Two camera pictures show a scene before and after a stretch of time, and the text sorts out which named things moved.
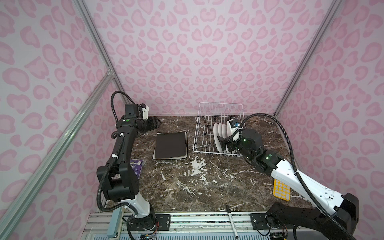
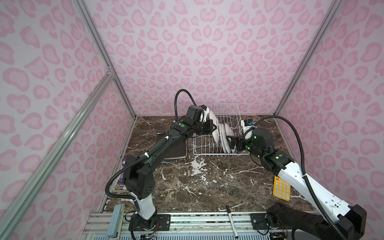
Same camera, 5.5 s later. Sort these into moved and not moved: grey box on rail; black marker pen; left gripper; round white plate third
Moved: left gripper
Not moved: grey box on rail; black marker pen; round white plate third
